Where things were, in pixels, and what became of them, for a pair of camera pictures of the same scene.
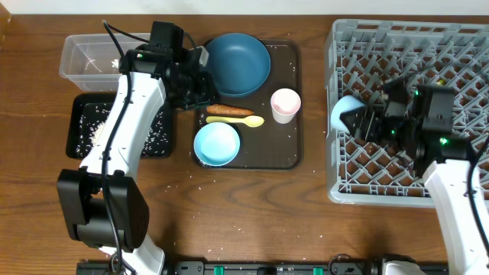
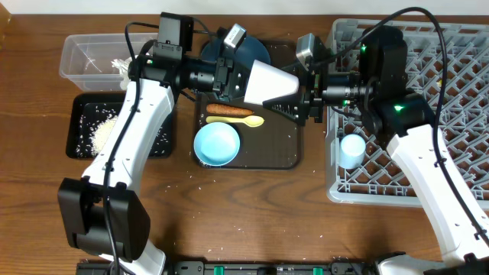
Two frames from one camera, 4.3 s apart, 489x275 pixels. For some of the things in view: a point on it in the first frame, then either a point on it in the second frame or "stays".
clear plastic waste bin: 91,63 stays
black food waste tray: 87,114 stays
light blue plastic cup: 343,105 -> 352,150
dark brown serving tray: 276,143 stays
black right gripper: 369,120 -> 312,101
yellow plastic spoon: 250,121 stays
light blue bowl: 216,143 stays
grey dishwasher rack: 361,56 stays
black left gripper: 208,92 -> 228,78
